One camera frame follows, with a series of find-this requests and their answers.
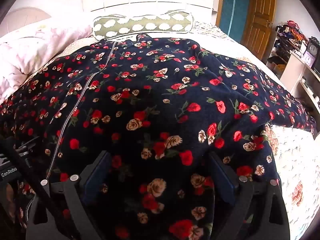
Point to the white bedside shelf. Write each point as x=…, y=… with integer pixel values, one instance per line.
x=295, y=75

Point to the pink padded headboard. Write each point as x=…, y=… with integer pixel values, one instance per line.
x=22, y=16

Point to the teal door curtain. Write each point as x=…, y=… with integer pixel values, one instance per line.
x=233, y=7

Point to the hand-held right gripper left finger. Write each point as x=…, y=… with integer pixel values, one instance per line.
x=98, y=176

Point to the green pillow with white leaves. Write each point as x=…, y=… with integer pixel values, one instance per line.
x=142, y=23

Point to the black table clock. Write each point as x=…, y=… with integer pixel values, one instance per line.
x=310, y=52

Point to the shoe rack with shoes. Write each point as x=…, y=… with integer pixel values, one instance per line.
x=282, y=47

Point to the pink floral fleece blanket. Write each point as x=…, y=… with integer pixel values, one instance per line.
x=37, y=47

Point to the dark floral zip jacket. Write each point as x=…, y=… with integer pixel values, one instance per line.
x=162, y=100

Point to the wooden door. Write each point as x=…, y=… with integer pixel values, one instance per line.
x=260, y=17

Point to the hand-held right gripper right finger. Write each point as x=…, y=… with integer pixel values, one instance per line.
x=222, y=177

